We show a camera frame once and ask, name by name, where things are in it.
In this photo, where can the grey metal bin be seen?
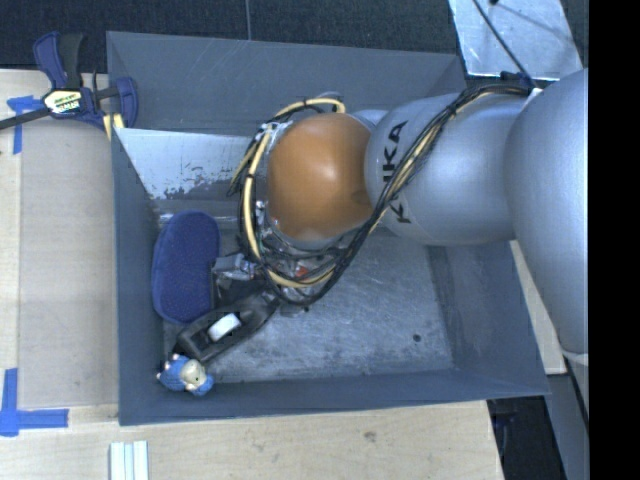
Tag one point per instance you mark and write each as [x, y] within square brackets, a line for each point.
[360, 318]

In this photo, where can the pale wood board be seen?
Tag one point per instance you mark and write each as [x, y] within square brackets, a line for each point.
[65, 268]

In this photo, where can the blue oval sponge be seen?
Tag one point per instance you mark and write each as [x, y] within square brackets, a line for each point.
[185, 268]

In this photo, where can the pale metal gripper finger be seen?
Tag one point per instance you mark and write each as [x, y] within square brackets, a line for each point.
[234, 266]

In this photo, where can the black tape dispenser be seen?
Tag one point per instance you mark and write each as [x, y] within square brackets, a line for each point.
[220, 330]

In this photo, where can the small blue toy figure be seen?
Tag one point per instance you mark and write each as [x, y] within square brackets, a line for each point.
[187, 375]

